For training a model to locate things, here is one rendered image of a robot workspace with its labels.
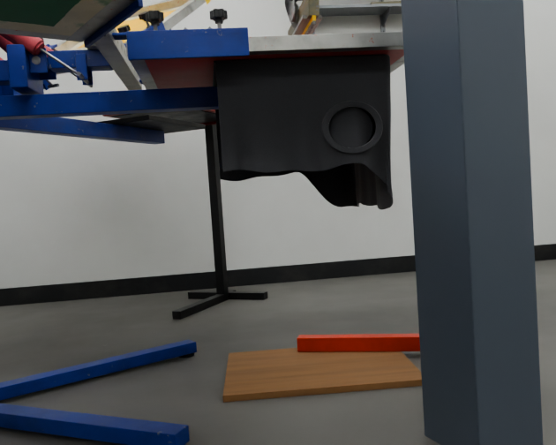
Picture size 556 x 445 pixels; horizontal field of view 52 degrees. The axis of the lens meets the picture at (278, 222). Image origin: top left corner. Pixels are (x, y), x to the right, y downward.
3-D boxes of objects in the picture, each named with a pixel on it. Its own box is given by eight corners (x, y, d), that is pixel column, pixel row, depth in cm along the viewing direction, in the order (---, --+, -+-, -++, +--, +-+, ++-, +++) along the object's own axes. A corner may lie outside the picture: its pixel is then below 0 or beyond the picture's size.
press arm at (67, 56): (113, 71, 172) (111, 54, 172) (109, 65, 166) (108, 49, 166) (54, 72, 170) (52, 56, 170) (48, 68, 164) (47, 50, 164)
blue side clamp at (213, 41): (248, 60, 149) (246, 33, 148) (249, 55, 144) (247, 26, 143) (131, 64, 145) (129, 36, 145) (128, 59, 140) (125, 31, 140)
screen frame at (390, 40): (369, 87, 208) (369, 77, 208) (431, 44, 150) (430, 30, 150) (150, 97, 199) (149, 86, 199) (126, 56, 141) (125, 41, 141)
